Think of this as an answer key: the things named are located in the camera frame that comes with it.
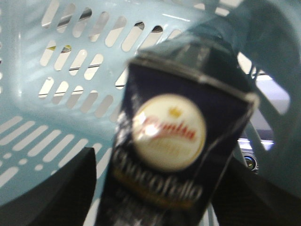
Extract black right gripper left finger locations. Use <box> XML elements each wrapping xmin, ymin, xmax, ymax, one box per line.
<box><xmin>0</xmin><ymin>147</ymin><xmax>96</xmax><ymax>226</ymax></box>

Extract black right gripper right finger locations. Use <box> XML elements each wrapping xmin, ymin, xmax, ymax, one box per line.
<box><xmin>212</xmin><ymin>158</ymin><xmax>301</xmax><ymax>226</ymax></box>

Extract chocolate cookie box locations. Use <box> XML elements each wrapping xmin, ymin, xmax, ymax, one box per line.
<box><xmin>95</xmin><ymin>16</ymin><xmax>259</xmax><ymax>226</ymax></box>

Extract light blue plastic basket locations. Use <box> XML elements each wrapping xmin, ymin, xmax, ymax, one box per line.
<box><xmin>0</xmin><ymin>0</ymin><xmax>301</xmax><ymax>226</ymax></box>

